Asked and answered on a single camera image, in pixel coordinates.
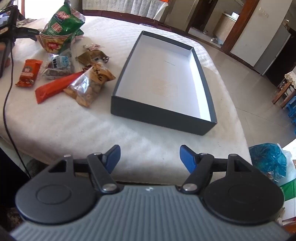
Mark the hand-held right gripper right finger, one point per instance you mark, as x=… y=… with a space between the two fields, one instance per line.
x=187 y=157

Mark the small clear pink packet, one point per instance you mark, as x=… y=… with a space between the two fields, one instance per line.
x=94 y=47

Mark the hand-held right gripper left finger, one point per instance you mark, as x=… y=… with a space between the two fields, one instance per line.
x=114 y=157

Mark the grey refrigerator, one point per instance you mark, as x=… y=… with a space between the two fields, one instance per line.
x=272 y=51

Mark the dark doorway door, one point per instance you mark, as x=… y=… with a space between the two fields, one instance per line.
x=282 y=67

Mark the blue plastic bag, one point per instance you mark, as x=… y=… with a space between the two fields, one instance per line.
x=266 y=160

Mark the clear walnut bag tan label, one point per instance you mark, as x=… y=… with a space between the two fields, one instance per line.
x=92 y=85

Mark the dark box white inside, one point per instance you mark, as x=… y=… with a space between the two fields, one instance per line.
x=161 y=76

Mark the white patterned stand cloth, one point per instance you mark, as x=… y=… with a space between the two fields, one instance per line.
x=120 y=7

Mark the white container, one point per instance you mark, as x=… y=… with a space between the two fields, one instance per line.
x=235 y=15

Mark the wooden dining table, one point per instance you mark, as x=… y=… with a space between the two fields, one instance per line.
x=281 y=95

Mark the blue plastic stool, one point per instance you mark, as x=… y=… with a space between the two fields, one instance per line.
x=291 y=107

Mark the green snack bag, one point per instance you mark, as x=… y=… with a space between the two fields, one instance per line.
x=60 y=25
x=79 y=33

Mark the olive brown snack packet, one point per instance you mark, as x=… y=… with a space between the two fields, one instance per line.
x=89 y=56

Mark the orange cake packet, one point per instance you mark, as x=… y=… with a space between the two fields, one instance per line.
x=29 y=73

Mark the brown wooden door frame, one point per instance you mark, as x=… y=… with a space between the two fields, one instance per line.
x=240 y=25

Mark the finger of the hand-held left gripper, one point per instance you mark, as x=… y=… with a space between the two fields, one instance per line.
x=27 y=32

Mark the long red snack packet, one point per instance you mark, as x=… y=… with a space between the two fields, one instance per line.
x=53 y=87

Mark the lace tablecloth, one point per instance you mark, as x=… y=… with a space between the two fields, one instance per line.
x=291 y=80

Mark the blue white nut packet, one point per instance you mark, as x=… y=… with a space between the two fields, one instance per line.
x=61 y=66

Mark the wood pattern cabinet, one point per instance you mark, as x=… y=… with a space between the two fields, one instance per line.
x=223 y=27

